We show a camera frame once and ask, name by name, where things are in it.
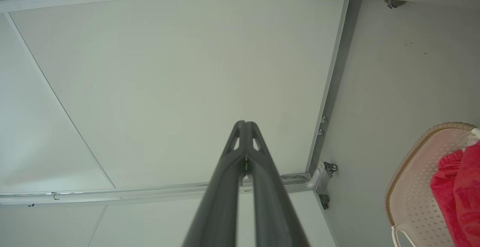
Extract silver bracket partition caster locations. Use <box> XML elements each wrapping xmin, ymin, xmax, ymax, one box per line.
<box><xmin>317</xmin><ymin>161</ymin><xmax>338</xmax><ymax>182</ymax></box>

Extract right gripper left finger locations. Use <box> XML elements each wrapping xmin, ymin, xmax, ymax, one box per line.
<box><xmin>182</xmin><ymin>120</ymin><xmax>246</xmax><ymax>247</ymax></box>

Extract beige perforated laundry basket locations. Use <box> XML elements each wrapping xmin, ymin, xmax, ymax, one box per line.
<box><xmin>385</xmin><ymin>122</ymin><xmax>480</xmax><ymax>247</ymax></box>

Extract red cloth garment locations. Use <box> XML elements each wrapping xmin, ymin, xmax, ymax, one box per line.
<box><xmin>430</xmin><ymin>140</ymin><xmax>480</xmax><ymax>247</ymax></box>

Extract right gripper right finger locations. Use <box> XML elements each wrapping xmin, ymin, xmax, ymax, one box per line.
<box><xmin>245</xmin><ymin>121</ymin><xmax>310</xmax><ymax>247</ymax></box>

